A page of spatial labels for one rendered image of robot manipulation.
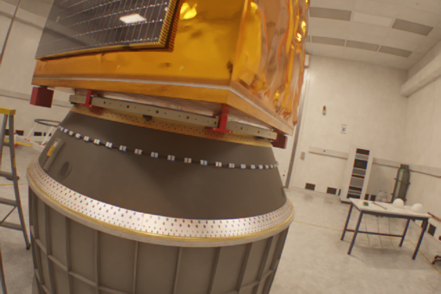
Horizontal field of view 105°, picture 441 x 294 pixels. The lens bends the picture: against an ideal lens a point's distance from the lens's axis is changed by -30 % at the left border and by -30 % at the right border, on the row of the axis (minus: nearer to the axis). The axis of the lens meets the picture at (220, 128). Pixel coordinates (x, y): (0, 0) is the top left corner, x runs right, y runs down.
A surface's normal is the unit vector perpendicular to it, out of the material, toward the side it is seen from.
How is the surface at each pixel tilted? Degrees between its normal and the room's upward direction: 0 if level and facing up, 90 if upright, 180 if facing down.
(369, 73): 90
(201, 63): 92
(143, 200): 62
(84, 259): 90
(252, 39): 96
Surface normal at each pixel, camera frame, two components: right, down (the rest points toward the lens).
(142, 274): 0.15, 0.01
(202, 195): 0.43, -0.41
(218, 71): -0.40, 0.00
